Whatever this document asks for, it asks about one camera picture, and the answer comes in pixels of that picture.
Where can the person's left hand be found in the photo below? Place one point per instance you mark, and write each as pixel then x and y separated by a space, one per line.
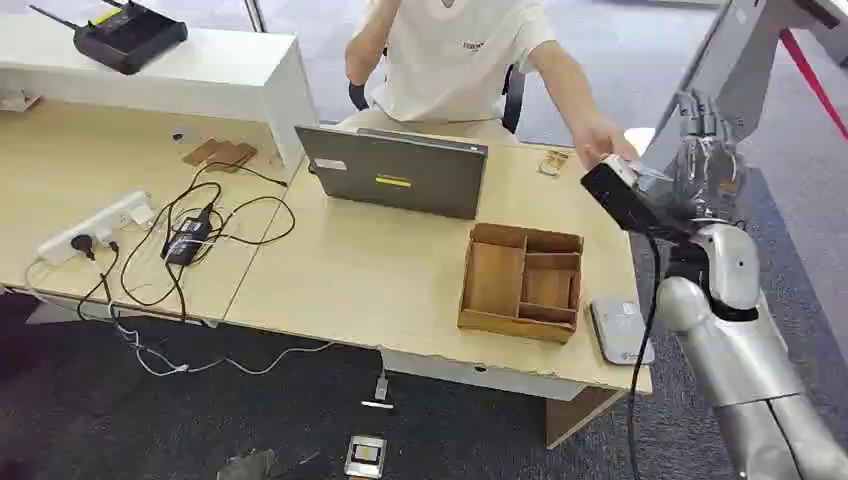
pixel 599 142

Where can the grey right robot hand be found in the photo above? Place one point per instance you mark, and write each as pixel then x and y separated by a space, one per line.
pixel 709 166

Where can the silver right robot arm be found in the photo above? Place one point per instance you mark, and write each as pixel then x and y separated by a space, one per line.
pixel 742 371

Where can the small wooden stand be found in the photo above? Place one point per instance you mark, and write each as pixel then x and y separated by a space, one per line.
pixel 554 163

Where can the grey slanted panel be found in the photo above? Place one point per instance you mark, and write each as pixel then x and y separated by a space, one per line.
pixel 722 73

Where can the black office chair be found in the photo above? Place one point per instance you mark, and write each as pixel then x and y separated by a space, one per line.
pixel 513 99

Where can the red bar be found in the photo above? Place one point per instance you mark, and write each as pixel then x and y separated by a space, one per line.
pixel 813 79

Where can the wooden compartment box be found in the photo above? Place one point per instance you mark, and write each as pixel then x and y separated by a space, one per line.
pixel 522 281

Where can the person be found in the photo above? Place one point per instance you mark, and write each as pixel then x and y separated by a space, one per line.
pixel 450 60

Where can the pale grey card reader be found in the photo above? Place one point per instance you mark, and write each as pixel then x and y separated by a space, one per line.
pixel 619 331

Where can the grey laptop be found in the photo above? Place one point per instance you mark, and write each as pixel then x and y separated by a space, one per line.
pixel 397 172

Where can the wooden desk leg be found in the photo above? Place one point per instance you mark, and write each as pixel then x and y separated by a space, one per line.
pixel 580 414

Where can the white usb connector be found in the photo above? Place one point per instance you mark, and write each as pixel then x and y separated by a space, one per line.
pixel 380 392

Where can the brown cardboard piece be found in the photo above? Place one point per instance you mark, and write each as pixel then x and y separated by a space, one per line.
pixel 220 155

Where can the small silver framed device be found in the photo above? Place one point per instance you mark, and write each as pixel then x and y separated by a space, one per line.
pixel 365 456

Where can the black power adapter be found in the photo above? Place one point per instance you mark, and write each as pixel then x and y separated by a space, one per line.
pixel 187 240

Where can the white raised desk shelf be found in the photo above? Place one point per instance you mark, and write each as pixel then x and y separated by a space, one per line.
pixel 166 73

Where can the black router with antennas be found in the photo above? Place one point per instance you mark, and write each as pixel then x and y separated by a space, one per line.
pixel 129 36

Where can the white power strip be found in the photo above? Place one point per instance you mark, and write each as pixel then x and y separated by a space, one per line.
pixel 99 225

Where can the crumpled pale paper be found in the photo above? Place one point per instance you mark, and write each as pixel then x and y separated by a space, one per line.
pixel 16 100

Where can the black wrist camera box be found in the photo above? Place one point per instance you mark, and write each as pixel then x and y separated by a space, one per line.
pixel 626 195

